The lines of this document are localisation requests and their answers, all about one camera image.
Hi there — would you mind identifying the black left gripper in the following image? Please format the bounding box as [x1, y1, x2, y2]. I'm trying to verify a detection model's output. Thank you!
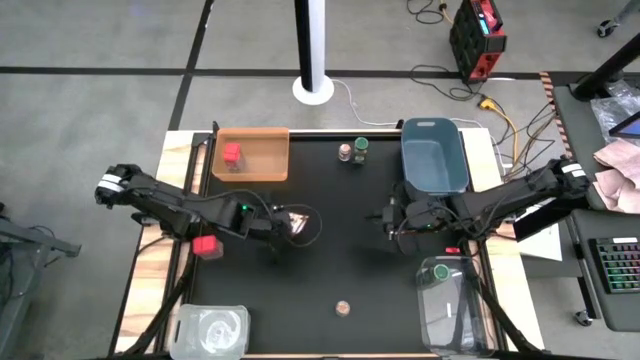
[234, 203, 303, 239]

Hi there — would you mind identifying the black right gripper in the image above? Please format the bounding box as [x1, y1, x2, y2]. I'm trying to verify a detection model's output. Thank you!
[382, 188, 451, 242]

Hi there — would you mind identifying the brown spice packet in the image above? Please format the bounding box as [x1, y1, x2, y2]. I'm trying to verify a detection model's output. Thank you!
[288, 212, 310, 236]

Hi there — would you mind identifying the green-capped spice jar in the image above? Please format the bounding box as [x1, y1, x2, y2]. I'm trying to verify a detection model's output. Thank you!
[417, 262, 451, 290]
[352, 136, 370, 166]

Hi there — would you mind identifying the red-capped spice jar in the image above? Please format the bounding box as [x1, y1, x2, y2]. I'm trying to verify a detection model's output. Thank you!
[192, 235, 225, 261]

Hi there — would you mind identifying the red cube block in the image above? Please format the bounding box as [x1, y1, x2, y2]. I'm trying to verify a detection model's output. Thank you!
[222, 142, 246, 174]

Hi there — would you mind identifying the black table mat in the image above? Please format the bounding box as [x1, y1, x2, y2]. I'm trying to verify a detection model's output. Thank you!
[189, 133, 476, 357]

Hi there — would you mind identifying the blue plastic bin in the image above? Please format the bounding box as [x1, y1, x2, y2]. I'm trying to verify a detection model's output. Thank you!
[400, 117, 471, 197]

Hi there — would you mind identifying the orange plastic bin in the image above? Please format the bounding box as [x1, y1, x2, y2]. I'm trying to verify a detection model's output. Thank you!
[212, 126, 291, 183]

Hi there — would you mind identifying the clear tall plastic container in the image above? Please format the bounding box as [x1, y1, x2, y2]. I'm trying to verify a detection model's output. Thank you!
[415, 255, 489, 357]

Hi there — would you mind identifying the clear lidded plastic container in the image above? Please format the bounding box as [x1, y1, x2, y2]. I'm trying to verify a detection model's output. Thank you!
[169, 303, 251, 360]

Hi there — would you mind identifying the white paper sheet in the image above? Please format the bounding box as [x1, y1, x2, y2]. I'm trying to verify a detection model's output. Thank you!
[514, 204, 564, 262]

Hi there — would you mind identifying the black flat panel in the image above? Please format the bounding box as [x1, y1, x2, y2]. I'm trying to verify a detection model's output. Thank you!
[512, 197, 591, 244]

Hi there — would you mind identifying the tower fan with round base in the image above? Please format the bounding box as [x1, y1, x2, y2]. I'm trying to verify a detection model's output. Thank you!
[292, 0, 335, 106]

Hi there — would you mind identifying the striped hazard tape strip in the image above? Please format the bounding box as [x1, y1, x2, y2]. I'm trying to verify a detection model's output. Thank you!
[539, 72, 584, 166]

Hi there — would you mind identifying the red and black tool case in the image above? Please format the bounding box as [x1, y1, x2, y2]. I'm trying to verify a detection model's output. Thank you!
[448, 0, 508, 84]

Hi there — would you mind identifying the grey desk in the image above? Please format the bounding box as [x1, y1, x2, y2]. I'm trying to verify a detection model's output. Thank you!
[552, 84, 640, 211]
[569, 208, 640, 332]

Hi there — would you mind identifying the pink cloth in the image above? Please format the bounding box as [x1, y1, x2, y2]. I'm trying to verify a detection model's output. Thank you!
[592, 139, 640, 214]

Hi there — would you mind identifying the backlit black keyboard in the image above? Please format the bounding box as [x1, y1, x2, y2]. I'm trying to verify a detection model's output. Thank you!
[589, 237, 640, 295]

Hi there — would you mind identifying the clear plastic bag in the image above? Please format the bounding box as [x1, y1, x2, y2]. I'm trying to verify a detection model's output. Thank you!
[589, 82, 640, 146]

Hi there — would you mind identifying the black slanted pole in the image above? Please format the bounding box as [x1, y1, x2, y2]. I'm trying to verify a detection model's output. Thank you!
[572, 32, 640, 101]

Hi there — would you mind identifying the grey metal stand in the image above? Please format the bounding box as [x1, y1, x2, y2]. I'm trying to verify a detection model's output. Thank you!
[0, 202, 82, 360]

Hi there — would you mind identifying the chair caster wheel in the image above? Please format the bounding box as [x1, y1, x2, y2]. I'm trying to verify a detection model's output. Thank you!
[597, 18, 621, 39]

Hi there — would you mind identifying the white floor cable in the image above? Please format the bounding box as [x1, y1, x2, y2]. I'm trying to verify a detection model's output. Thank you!
[332, 78, 401, 127]

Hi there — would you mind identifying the black floor cable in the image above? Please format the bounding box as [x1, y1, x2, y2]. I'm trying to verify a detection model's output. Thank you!
[409, 63, 482, 102]
[405, 0, 448, 25]

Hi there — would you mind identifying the black diagonal frame brace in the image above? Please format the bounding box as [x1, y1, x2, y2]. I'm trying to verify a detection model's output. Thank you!
[462, 249, 544, 357]
[119, 249, 199, 357]

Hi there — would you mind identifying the yellow power cable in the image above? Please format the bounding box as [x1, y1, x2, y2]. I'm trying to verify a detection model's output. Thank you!
[477, 97, 521, 166]

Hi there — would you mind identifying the black cable bundle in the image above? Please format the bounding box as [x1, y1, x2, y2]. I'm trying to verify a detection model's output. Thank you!
[513, 99, 557, 171]

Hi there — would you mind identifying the tablet with dark frame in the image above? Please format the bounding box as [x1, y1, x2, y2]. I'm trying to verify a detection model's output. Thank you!
[608, 112, 640, 140]

